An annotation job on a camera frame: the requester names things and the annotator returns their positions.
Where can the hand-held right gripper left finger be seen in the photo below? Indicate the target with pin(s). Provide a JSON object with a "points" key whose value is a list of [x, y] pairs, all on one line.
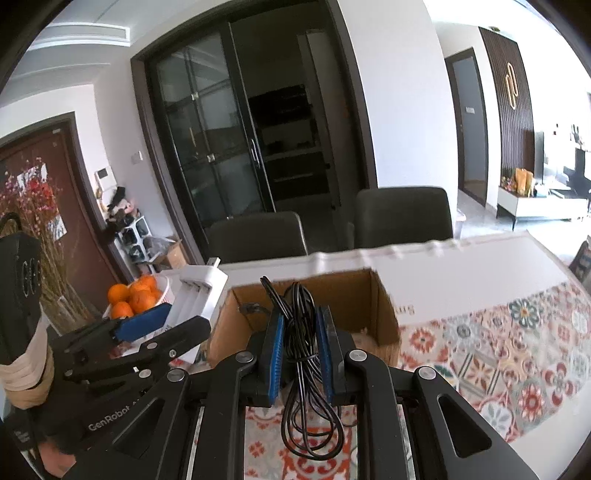
{"points": [[276, 355]]}

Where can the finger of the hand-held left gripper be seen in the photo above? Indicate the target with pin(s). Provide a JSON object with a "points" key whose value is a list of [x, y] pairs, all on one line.
{"points": [[143, 321], [184, 334]]}

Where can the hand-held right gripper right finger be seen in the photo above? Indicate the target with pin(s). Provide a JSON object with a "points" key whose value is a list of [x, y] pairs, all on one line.
{"points": [[324, 355]]}

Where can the white battery charger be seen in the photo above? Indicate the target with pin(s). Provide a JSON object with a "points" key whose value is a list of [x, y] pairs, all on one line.
{"points": [[194, 295]]}

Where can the brown cardboard box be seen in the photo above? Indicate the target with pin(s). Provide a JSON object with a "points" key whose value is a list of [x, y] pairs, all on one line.
{"points": [[231, 323]]}

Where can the person's left hand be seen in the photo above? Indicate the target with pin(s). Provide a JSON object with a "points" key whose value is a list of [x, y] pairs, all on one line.
{"points": [[27, 369]]}

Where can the orange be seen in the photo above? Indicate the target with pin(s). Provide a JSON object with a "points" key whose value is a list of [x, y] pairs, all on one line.
{"points": [[121, 310], [117, 292], [142, 301], [148, 281]]}

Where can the white red-striped fruit basket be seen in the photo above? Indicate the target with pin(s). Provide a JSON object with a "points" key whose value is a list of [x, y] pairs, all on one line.
{"points": [[167, 288]]}

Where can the small cardboard box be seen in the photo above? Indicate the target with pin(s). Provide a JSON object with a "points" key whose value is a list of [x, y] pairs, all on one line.
{"points": [[174, 254]]}

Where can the clear plastic bag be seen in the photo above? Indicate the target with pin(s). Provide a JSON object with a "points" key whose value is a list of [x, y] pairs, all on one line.
{"points": [[154, 247]]}

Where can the white shoe rack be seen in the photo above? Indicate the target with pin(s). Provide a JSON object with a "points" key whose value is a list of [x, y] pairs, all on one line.
{"points": [[134, 240]]}

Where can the dried flower branches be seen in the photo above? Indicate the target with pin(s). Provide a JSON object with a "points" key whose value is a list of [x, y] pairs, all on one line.
{"points": [[51, 258]]}

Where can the dark grey dining chair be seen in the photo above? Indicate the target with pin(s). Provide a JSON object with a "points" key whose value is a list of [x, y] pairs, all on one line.
{"points": [[401, 217], [256, 237]]}

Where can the white intercom panel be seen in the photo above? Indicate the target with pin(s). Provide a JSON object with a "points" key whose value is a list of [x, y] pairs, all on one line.
{"points": [[105, 177]]}

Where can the brown entrance door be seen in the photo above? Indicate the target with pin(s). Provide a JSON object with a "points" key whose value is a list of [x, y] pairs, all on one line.
{"points": [[74, 184]]}

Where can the dark glass sliding door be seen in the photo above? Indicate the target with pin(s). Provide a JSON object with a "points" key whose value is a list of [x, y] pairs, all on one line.
{"points": [[198, 138]]}

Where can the white low console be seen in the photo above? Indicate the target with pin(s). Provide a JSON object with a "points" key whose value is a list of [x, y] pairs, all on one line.
{"points": [[540, 207]]}

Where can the yellow gift bag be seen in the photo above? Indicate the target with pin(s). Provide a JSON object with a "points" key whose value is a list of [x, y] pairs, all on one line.
{"points": [[521, 182]]}

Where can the dark interior door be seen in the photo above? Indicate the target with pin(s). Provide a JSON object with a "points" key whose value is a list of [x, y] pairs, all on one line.
{"points": [[468, 129]]}

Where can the white light switch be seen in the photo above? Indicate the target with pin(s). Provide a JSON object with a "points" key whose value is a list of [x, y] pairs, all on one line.
{"points": [[136, 157]]}

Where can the dark slatted wall panel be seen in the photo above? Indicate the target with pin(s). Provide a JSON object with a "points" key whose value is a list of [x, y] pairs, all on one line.
{"points": [[521, 138]]}

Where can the gold wall ornament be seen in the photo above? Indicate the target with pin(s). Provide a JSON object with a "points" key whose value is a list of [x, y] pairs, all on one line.
{"points": [[510, 85]]}

